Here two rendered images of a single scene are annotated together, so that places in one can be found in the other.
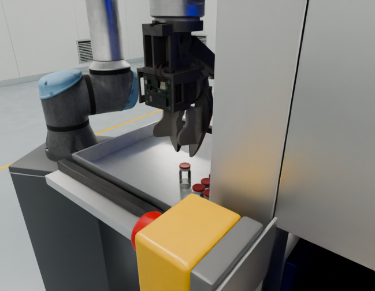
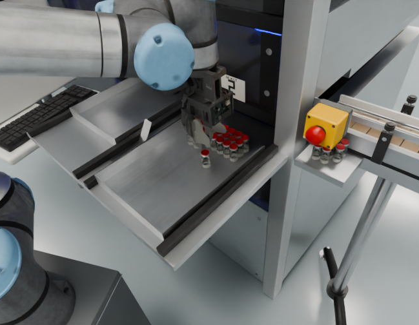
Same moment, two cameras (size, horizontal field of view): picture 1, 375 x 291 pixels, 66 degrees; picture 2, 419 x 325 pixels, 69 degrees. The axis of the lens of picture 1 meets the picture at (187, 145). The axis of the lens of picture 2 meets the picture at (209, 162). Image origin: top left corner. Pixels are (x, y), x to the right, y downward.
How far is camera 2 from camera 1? 0.71 m
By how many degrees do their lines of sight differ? 67
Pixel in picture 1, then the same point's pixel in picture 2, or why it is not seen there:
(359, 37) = (332, 31)
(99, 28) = not seen: outside the picture
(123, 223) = (245, 194)
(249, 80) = (314, 59)
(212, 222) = (325, 108)
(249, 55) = (315, 50)
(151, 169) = (178, 186)
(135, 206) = (237, 182)
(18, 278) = not seen: outside the picture
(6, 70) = not seen: outside the picture
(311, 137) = (323, 64)
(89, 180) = (201, 216)
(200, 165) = (177, 157)
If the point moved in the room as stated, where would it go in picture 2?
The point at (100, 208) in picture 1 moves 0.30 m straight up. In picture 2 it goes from (228, 209) to (220, 90)
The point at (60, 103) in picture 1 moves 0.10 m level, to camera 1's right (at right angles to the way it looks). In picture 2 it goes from (28, 268) to (53, 220)
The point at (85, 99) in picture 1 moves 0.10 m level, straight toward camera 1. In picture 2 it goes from (28, 238) to (82, 224)
